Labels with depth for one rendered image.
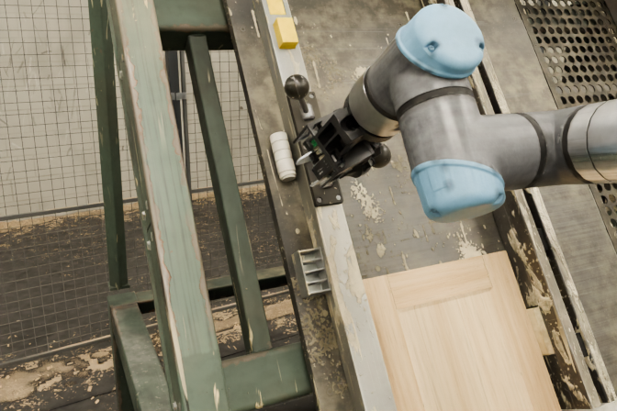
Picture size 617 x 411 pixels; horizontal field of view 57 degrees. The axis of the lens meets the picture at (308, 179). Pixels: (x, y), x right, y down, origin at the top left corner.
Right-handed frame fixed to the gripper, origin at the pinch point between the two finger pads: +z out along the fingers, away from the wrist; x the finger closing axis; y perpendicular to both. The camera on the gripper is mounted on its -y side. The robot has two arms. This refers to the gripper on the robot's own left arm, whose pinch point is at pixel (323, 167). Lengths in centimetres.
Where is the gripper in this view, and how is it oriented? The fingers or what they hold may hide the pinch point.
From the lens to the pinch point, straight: 82.4
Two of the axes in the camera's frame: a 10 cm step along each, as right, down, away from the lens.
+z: -3.5, 3.5, 8.7
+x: 5.3, 8.4, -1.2
